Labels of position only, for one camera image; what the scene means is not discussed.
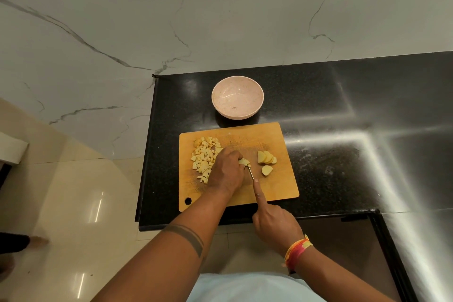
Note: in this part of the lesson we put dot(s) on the potato end piece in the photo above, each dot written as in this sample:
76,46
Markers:
267,170

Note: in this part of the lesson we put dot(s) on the pile of diced potato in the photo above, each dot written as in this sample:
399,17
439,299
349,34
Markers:
203,158

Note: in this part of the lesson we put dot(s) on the yellow potato half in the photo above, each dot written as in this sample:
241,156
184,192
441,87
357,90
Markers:
264,157

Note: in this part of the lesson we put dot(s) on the person's right hand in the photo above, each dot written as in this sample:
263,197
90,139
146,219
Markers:
277,227

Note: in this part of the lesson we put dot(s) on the wooden cutting board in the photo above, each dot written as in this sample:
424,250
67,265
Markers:
283,188

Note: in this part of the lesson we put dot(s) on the person's left forearm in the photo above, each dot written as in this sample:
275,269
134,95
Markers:
159,266

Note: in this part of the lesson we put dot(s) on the person's left hand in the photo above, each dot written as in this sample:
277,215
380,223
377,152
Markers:
224,174

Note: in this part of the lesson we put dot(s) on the pink speckled bowl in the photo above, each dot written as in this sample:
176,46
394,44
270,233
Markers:
240,93

